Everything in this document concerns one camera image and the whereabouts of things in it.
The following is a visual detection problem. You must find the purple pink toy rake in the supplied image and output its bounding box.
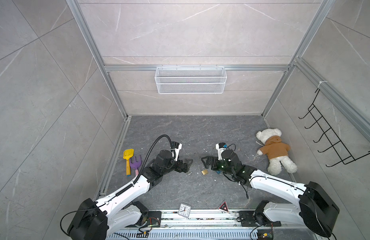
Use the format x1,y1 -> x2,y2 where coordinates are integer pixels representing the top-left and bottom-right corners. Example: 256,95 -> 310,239
130,155 -> 143,176

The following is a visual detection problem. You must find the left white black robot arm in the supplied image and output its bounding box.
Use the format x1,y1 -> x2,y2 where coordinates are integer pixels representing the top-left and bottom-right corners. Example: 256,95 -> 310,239
66,150 -> 193,240

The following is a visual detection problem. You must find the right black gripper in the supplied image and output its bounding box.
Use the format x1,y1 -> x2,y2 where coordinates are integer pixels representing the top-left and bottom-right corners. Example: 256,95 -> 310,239
201,156 -> 235,178

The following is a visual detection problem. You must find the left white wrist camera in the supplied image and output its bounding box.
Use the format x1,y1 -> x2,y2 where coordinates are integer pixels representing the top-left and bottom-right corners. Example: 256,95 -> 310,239
171,141 -> 182,162

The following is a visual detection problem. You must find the black wire hook rack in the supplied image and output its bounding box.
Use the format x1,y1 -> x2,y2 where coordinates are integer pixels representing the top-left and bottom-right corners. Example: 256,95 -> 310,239
298,89 -> 370,168

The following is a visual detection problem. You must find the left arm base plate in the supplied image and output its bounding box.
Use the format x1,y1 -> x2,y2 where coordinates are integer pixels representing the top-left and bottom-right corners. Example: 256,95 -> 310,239
136,211 -> 162,228

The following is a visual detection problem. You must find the red black triangle sign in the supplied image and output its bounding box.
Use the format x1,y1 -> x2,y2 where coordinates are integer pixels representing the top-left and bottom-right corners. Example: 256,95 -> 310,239
217,200 -> 230,213

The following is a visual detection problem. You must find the yellow toy shovel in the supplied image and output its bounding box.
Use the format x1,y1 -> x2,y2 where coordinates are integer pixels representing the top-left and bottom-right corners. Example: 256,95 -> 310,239
123,149 -> 134,176

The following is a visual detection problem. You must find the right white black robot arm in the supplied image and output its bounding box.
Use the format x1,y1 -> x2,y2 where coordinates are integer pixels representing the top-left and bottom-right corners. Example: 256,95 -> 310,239
201,149 -> 340,238

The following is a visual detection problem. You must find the white teddy bear brown hoodie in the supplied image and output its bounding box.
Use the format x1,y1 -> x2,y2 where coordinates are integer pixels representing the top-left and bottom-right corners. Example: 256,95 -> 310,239
256,129 -> 298,176

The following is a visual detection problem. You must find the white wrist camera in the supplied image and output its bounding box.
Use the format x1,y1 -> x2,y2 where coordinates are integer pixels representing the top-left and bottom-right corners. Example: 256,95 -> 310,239
171,141 -> 182,162
216,143 -> 227,161

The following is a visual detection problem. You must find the white small alarm clock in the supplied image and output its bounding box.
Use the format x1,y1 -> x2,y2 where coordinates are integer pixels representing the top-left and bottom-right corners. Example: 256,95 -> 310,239
178,203 -> 191,219

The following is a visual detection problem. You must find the left black corrugated cable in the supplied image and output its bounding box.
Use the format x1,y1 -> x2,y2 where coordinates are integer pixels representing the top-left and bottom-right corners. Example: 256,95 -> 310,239
132,134 -> 174,184

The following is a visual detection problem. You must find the white wire mesh basket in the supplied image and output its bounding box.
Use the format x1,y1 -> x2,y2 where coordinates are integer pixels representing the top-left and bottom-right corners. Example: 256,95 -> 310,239
155,67 -> 227,95

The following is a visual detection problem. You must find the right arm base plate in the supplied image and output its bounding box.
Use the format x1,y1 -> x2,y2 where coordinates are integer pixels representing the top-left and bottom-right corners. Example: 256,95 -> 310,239
236,211 -> 281,227

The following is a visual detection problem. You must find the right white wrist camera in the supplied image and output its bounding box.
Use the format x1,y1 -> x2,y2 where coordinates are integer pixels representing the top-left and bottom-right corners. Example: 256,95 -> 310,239
216,143 -> 227,161

